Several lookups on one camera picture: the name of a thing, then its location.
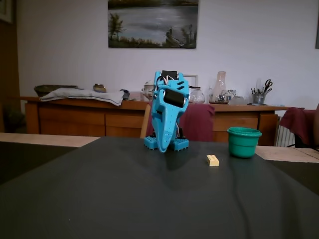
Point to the folded white cloth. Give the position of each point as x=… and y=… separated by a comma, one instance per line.
x=82, y=94

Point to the small ceramic pot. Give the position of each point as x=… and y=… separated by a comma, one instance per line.
x=99, y=87

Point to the dark shallow bowl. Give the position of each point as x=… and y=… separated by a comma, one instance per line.
x=45, y=89

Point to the green plastic cup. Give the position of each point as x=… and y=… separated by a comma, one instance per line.
x=243, y=145

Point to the lake landscape painting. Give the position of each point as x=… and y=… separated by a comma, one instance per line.
x=149, y=25

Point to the blue white mug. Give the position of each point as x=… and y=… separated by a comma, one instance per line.
x=232, y=93

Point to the tall glass flask vase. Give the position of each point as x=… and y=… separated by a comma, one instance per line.
x=220, y=84

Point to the grey pen cup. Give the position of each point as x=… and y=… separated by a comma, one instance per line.
x=259, y=99

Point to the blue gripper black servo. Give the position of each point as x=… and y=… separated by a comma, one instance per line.
x=166, y=117

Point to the clear glass dish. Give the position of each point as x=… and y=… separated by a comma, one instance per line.
x=238, y=100

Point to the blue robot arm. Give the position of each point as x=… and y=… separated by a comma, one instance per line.
x=170, y=74

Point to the dark grey table mat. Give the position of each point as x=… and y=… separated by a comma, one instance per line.
x=124, y=199

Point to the white picture frame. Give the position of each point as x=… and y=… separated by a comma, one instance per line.
x=195, y=81

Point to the cream lego brick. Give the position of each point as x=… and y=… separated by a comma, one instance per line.
x=213, y=161

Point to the dark framed wall picture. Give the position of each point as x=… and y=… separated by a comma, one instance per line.
x=317, y=25

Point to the maroon draped cloth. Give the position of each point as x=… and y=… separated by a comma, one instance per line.
x=302, y=122

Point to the wooden sideboard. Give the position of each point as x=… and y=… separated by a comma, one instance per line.
x=74, y=119

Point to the blue perforated robot base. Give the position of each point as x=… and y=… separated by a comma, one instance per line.
x=180, y=145

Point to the round glass bowl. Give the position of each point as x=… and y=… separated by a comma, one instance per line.
x=197, y=97

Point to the white radiator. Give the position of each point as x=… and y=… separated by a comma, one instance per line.
x=285, y=137

